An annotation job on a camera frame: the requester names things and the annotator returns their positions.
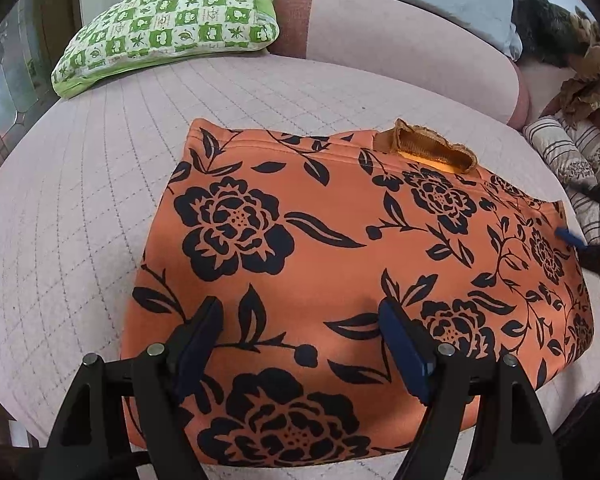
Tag pink quilted bed cover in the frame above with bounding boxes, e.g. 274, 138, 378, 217
0, 52, 600, 480

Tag brown wooden door frame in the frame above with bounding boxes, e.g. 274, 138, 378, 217
33, 0, 82, 65

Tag pink bolster cushion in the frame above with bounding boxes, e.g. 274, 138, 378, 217
270, 0, 530, 129

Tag brown crumpled cloth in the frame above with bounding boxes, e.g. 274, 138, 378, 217
558, 8, 600, 127

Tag orange black floral garment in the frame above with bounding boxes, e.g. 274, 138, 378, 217
122, 119, 593, 467

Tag green white patterned pillow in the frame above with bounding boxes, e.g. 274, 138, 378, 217
52, 0, 279, 99

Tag black furry cloth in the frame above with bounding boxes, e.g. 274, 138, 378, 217
512, 0, 588, 67

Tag beige striped cloth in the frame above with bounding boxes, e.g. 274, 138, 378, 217
522, 112, 600, 244

